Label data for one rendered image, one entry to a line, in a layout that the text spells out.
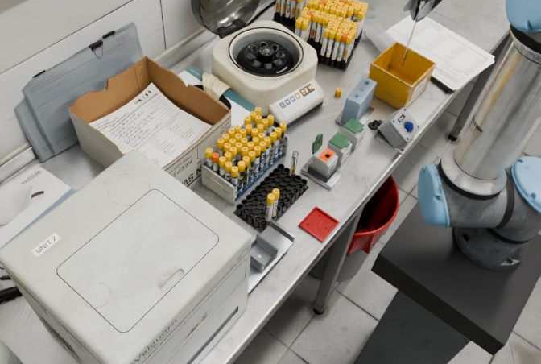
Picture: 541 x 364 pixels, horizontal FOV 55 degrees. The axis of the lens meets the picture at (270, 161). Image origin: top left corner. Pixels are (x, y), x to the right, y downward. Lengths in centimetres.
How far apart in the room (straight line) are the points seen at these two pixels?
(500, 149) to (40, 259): 73
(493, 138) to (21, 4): 90
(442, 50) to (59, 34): 109
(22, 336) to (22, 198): 27
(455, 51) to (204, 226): 112
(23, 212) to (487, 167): 92
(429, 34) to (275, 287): 99
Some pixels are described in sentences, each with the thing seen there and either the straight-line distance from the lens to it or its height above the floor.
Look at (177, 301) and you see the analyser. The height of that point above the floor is 117.
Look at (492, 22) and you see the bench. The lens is 194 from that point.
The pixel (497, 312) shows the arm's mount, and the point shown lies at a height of 94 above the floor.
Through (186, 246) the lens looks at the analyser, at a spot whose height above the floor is 117.
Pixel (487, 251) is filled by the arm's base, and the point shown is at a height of 99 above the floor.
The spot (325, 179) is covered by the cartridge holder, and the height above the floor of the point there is 90.
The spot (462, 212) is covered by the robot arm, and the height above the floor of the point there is 114.
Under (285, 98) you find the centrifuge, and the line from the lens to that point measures 138.
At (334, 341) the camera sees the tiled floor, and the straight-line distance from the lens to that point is 205.
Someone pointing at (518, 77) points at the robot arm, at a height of 141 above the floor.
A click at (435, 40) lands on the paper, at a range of 175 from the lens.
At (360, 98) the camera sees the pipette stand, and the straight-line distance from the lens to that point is 135.
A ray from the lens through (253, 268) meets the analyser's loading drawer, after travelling 110.
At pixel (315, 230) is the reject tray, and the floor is 88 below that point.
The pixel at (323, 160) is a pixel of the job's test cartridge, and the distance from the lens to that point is 123.
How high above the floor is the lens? 189
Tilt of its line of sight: 51 degrees down
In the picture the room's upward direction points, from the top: 6 degrees clockwise
